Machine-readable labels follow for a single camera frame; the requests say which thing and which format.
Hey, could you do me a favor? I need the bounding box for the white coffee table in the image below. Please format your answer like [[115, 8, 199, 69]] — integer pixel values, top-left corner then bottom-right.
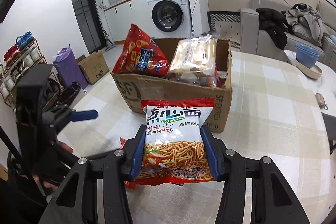
[[284, 49, 336, 119]]

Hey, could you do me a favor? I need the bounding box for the brown cardboard box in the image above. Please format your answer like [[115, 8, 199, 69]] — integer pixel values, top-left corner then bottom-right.
[[111, 38, 233, 134]]

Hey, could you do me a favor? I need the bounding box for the grey clothes pile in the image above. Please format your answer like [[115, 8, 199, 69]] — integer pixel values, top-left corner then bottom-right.
[[285, 4, 326, 46]]

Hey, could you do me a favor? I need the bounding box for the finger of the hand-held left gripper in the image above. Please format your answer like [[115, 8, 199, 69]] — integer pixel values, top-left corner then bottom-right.
[[50, 105, 99, 130]]

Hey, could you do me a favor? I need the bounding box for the upright vacuum cleaner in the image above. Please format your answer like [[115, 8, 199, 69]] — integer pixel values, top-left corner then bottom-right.
[[102, 30, 116, 51]]

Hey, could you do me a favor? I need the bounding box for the clear pale pastry packet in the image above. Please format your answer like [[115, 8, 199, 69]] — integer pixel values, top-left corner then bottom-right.
[[168, 35, 218, 77]]

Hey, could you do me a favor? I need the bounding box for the red chips bag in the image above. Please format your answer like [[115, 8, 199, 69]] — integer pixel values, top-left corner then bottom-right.
[[112, 24, 168, 76]]

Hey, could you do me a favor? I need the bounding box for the dark glass door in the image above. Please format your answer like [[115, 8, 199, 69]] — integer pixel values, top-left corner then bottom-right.
[[67, 0, 101, 54]]

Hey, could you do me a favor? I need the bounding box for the patterned black white rug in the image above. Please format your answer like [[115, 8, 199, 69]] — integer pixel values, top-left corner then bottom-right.
[[207, 11, 240, 38]]

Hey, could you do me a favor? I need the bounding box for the white washing machine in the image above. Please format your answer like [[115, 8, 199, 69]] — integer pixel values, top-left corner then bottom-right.
[[146, 0, 192, 39]]

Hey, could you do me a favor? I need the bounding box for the black bag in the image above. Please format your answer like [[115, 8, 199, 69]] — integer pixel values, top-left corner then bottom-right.
[[56, 81, 82, 106]]

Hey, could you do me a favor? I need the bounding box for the blue bowls stack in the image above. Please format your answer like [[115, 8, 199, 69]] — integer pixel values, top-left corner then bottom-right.
[[294, 43, 320, 68]]

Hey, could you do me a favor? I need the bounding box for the beige plates stack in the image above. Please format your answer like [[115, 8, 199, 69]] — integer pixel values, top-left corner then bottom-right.
[[295, 60, 323, 80]]

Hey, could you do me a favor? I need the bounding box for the white red noodle snack bag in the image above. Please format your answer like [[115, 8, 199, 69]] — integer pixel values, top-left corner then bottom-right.
[[125, 98, 218, 189]]

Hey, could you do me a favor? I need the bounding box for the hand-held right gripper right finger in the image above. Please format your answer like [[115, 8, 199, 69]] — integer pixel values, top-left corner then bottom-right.
[[200, 124, 311, 224]]

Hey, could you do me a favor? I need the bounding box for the metal shoe rack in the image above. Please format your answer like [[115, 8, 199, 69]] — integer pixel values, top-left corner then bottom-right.
[[0, 32, 49, 109]]

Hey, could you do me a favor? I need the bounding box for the grey sofa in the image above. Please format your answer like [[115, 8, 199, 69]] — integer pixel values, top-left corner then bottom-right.
[[240, 0, 336, 62]]

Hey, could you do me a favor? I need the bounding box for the person's left hand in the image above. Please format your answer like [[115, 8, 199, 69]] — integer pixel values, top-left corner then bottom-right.
[[34, 141, 74, 189]]

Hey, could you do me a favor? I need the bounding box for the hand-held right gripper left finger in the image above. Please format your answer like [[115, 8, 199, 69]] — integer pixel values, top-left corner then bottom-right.
[[46, 124, 147, 224]]

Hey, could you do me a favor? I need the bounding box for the black jacket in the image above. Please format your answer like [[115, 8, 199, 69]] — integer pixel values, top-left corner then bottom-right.
[[256, 7, 292, 50]]

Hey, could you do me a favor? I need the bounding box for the printed floor cardboard box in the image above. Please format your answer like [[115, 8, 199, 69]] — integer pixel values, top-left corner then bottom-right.
[[78, 50, 109, 85]]

